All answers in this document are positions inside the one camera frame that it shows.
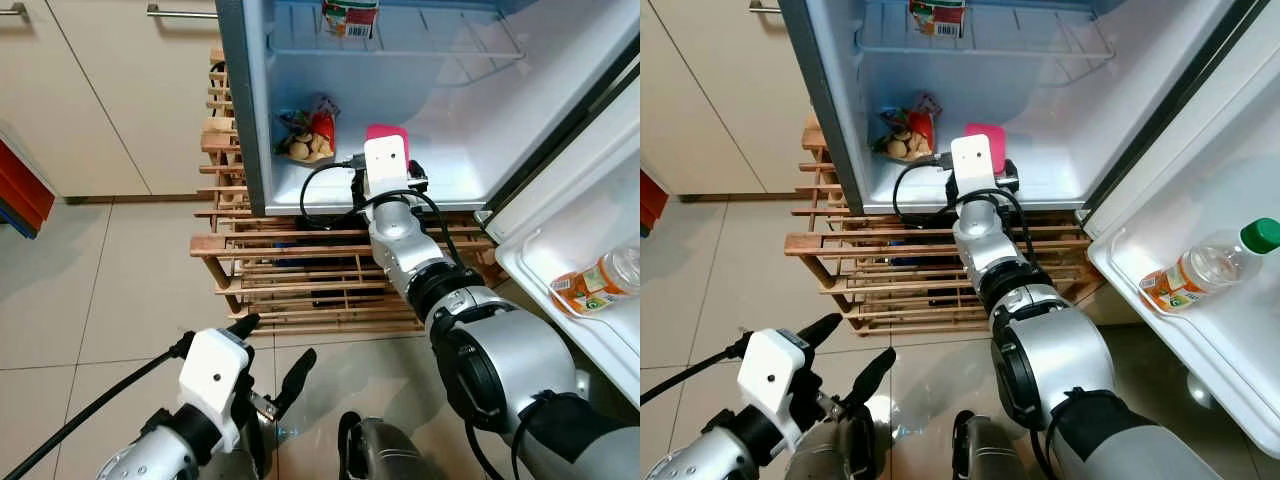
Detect pink packet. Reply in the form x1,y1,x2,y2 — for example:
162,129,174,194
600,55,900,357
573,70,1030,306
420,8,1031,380
365,123,412,166
965,123,1008,166

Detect grey mini fridge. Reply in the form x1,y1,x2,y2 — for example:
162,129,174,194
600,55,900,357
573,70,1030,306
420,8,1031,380
778,0,1280,223
215,0,641,219

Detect grey robot left leg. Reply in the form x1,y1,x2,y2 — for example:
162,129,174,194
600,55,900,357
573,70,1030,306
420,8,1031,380
215,430,278,480
800,415,886,480

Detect grey robot leg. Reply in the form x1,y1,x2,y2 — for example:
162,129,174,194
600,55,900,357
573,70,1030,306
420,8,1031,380
215,430,278,480
338,412,431,480
800,415,886,480
950,410,1031,480

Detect wooden slatted rack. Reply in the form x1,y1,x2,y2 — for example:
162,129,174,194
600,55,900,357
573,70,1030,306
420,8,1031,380
785,112,1101,336
190,45,506,336

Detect grey robot right leg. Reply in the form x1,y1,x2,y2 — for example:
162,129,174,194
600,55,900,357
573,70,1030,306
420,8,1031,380
950,410,1031,480
338,412,431,480

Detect red and green juice carton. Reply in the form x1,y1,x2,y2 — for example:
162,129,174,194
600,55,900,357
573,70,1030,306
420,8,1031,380
322,0,381,41
908,0,968,39

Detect plastic bottle with orange label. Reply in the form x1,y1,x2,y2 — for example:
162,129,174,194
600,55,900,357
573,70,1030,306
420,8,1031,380
550,245,641,319
1140,217,1280,313

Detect red box with blue edge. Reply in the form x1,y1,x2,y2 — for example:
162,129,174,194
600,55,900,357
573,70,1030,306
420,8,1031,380
0,135,56,238
640,170,669,236

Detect beige kitchen cabinet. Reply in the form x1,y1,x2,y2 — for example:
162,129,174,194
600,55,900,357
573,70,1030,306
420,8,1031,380
640,0,801,198
0,0,246,201

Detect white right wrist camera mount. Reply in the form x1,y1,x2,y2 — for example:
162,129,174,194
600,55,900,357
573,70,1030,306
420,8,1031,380
948,133,1001,201
362,135,411,201

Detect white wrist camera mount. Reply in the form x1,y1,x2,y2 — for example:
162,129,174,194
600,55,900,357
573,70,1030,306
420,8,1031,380
948,133,1001,201
738,328,813,451
362,135,411,201
178,328,253,451

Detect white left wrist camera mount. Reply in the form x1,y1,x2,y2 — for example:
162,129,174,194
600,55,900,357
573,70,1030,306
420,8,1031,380
738,328,813,451
178,328,253,451

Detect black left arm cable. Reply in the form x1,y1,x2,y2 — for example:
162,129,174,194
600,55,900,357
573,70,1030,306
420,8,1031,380
0,335,196,480
640,335,751,406

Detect white wire fridge shelf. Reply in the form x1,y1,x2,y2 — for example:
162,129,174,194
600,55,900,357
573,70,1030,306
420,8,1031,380
265,15,528,63
858,15,1116,63

